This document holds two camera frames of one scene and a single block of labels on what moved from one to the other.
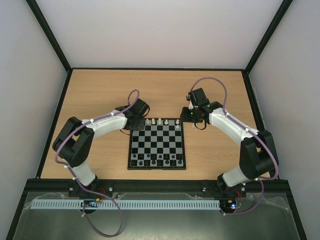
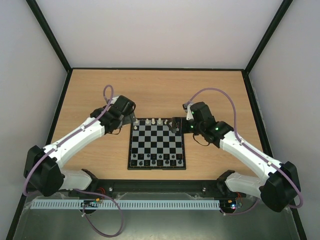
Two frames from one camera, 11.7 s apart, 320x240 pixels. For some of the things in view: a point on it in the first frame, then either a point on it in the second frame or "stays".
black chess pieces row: [146, 159] stays
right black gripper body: [188, 117] -> [181, 125]
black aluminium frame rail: [112, 186] stays
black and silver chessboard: [159, 146] stays
